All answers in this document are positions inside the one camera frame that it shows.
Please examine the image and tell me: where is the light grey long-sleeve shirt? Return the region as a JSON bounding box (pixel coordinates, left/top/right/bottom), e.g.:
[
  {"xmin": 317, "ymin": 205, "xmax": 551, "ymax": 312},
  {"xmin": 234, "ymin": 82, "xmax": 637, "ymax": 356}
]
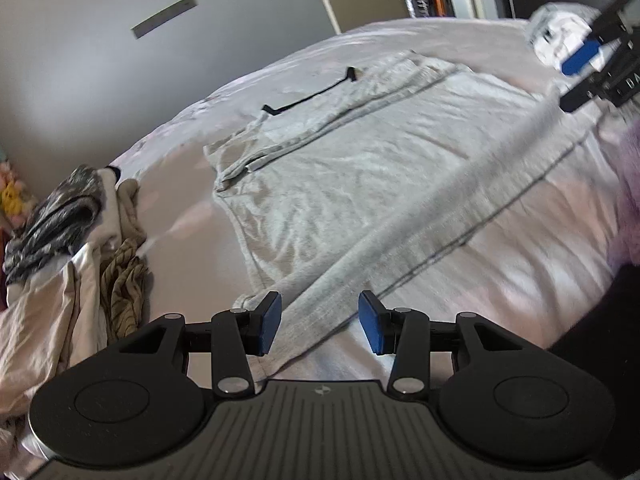
[{"xmin": 206, "ymin": 20, "xmax": 603, "ymax": 379}]

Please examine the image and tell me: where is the olive striped garment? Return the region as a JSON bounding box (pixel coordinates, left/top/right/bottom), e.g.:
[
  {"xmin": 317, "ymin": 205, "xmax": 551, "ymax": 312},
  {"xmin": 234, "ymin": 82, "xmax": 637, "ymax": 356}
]
[{"xmin": 100, "ymin": 238, "xmax": 149, "ymax": 344}]

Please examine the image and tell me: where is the khaki folded garment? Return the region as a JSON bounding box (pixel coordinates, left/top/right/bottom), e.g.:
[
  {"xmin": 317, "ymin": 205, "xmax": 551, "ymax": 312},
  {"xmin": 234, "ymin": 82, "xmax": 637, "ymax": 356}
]
[{"xmin": 116, "ymin": 179, "xmax": 146, "ymax": 247}]

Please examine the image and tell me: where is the white folded garment under floral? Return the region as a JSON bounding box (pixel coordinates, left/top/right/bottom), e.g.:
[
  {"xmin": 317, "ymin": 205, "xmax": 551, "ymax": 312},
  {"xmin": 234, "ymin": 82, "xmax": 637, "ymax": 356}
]
[{"xmin": 74, "ymin": 168, "xmax": 122, "ymax": 261}]

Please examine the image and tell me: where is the purple fluffy sleeve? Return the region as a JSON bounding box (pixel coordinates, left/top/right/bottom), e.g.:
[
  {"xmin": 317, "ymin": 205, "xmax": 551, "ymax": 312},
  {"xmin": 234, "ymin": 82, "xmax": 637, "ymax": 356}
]
[{"xmin": 608, "ymin": 122, "xmax": 639, "ymax": 271}]

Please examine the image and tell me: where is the beige folded garment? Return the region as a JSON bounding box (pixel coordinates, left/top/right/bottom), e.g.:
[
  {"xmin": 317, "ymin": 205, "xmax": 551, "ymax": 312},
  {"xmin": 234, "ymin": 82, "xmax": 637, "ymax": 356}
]
[{"xmin": 1, "ymin": 262, "xmax": 77, "ymax": 419}]

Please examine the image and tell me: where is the dark floral folded garment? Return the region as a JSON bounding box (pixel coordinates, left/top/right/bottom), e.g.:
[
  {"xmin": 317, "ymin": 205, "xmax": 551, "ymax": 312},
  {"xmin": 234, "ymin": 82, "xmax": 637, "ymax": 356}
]
[{"xmin": 3, "ymin": 165, "xmax": 105, "ymax": 285}]

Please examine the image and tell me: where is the plush toy column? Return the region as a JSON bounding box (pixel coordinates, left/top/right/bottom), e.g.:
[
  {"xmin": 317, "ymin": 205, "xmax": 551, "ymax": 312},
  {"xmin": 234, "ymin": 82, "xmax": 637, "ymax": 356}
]
[{"xmin": 0, "ymin": 159, "xmax": 38, "ymax": 230}]

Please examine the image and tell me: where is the grey wall switch panel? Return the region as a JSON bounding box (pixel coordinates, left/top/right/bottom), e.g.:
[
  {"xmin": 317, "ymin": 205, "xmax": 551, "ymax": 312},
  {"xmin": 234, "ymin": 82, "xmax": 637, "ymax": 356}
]
[{"xmin": 131, "ymin": 0, "xmax": 198, "ymax": 39}]

